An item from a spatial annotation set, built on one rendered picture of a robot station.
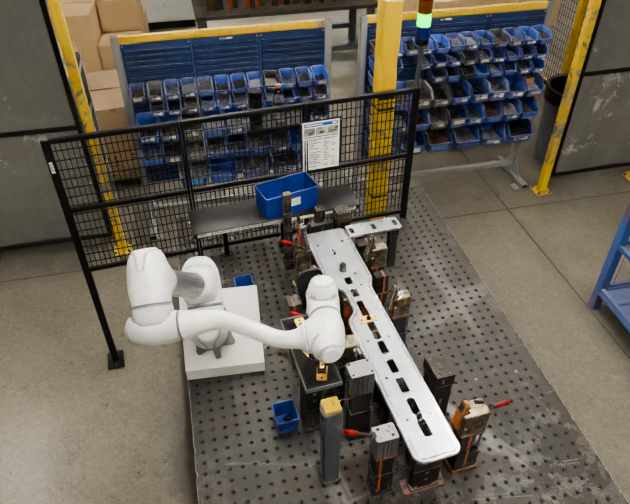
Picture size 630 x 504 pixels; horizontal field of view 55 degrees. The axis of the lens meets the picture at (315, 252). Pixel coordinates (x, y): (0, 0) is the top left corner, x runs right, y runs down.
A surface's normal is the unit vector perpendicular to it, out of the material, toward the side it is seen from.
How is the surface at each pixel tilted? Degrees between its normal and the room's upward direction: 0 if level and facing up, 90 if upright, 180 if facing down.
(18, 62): 90
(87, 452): 0
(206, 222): 0
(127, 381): 0
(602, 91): 92
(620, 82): 95
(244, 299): 44
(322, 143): 90
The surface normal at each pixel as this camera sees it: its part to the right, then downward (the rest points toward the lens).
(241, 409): 0.00, -0.77
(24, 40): 0.23, 0.62
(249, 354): 0.10, -0.11
